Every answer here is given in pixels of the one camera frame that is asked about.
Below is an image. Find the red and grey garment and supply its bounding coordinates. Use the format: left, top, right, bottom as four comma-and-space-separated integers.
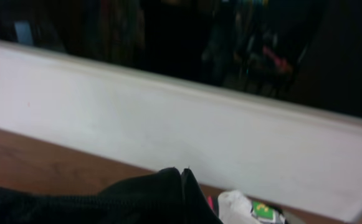
207, 195, 219, 216

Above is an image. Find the white printed t-shirt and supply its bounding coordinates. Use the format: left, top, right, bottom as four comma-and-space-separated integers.
212, 190, 288, 224

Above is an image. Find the olive khaki garment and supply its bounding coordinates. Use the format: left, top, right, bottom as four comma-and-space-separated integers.
283, 211, 306, 224

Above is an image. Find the black t-shirt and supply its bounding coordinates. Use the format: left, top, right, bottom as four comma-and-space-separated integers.
0, 168, 220, 224

